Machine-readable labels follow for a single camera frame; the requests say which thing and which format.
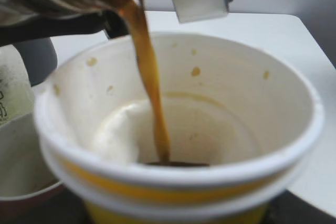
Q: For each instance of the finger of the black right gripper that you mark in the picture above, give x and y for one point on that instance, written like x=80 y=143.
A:
x=40 y=27

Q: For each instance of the yellow paper cup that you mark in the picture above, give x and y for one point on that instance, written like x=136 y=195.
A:
x=242 y=120

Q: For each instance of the red ceramic mug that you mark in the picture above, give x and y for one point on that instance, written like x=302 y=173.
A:
x=26 y=180

